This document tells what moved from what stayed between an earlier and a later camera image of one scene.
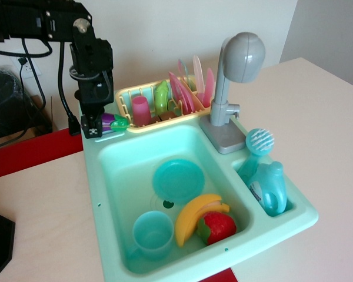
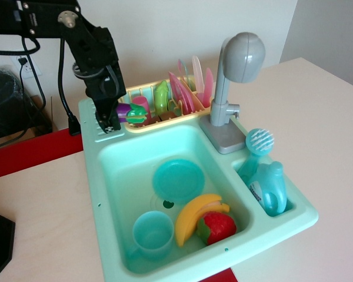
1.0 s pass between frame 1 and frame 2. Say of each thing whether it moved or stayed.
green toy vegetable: stayed
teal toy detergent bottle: stayed
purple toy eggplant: moved
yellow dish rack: stayed
